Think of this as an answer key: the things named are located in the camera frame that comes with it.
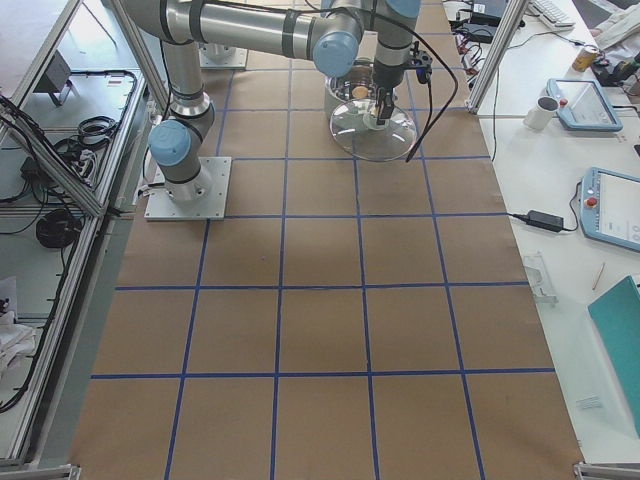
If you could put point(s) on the black power brick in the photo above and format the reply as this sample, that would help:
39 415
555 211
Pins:
478 33

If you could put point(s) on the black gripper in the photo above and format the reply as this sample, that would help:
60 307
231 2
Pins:
386 77

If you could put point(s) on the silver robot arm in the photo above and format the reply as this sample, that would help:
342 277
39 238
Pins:
330 40

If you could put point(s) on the clear plastic holder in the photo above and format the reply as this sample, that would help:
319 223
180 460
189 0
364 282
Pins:
539 280

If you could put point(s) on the black power adapter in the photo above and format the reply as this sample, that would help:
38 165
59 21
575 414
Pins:
545 221

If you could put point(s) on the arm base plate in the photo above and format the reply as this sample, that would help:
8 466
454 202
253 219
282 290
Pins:
202 198
222 57

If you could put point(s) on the yellow can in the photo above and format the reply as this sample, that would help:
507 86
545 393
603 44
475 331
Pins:
585 58

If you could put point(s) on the brown egg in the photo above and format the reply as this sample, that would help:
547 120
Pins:
360 92

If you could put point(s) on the far teach pendant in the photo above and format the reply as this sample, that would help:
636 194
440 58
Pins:
583 105

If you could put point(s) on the brown paper table mat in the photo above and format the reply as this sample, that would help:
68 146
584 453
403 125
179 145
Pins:
345 320

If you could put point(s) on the white mug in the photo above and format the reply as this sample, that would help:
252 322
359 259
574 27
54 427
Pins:
541 113

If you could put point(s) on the wooden stick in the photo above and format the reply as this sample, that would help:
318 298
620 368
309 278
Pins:
598 275

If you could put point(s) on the aluminium frame post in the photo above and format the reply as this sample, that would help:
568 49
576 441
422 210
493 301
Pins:
504 34

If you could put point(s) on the white keyboard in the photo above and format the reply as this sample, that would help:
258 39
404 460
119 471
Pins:
551 15

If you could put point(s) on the teal folder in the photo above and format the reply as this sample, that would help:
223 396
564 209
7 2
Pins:
616 316

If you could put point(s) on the teach pendant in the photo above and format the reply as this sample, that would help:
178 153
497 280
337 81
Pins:
583 105
609 207

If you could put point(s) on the glass pot lid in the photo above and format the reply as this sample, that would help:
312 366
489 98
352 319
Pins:
388 144

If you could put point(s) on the small grey box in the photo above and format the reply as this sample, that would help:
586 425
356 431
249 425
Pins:
55 81

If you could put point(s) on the pale green cooking pot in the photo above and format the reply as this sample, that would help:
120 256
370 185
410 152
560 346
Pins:
350 87

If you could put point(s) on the near teach pendant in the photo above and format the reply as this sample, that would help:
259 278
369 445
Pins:
609 207

